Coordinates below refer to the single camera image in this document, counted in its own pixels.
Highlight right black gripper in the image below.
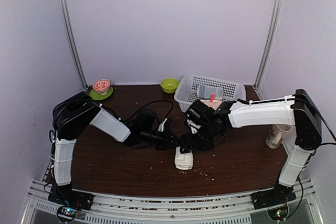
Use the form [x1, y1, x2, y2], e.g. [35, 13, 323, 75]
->
[180, 121, 217, 154]

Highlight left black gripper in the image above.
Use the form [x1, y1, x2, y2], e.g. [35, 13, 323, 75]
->
[141, 127, 181, 151]

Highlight orange bunny pattern towel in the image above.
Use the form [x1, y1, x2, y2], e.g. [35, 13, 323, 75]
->
[201, 99, 222, 110]

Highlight white plastic perforated basket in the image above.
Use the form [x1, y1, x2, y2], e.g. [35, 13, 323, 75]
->
[174, 74, 246, 112]

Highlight white towel blue print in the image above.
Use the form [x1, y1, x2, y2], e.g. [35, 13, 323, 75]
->
[174, 146, 194, 170]

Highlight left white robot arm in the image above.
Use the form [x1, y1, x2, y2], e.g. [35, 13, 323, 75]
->
[51, 91, 180, 205]

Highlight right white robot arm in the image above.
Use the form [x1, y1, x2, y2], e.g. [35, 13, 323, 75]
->
[180, 89, 322, 204]

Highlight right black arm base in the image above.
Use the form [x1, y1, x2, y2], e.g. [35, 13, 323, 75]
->
[251, 185, 296, 210]

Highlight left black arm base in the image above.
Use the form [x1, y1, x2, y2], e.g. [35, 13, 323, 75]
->
[48, 183, 94, 210]

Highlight small green bowl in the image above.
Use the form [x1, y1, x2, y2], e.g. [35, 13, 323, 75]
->
[160, 78, 180, 93]

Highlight green plate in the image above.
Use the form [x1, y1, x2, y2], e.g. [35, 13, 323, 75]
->
[89, 87, 113, 101]

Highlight red patterned bowl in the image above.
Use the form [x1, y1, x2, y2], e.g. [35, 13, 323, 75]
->
[92, 79, 111, 94]

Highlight beige paper cup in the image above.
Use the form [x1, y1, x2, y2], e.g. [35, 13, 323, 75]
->
[266, 124, 293, 149]

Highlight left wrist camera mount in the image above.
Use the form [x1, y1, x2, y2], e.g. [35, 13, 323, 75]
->
[157, 118, 173, 132]

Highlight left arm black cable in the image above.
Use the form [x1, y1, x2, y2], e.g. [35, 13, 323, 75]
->
[120, 100, 174, 125]

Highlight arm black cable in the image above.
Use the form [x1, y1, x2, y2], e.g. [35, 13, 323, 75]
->
[120, 100, 174, 125]
[295, 94, 336, 146]

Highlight front aluminium rail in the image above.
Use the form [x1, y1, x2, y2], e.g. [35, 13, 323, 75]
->
[19, 179, 326, 223]

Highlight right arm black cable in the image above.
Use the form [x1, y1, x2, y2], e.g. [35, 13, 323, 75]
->
[295, 94, 336, 146]

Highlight right aluminium frame post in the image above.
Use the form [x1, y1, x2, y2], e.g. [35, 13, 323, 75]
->
[254, 0, 284, 91]

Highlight aluminium frame post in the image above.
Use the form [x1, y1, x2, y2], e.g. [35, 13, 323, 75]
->
[254, 0, 284, 91]
[60, 0, 88, 89]

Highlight left aluminium frame post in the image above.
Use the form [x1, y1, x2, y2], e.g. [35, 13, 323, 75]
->
[60, 0, 88, 89]

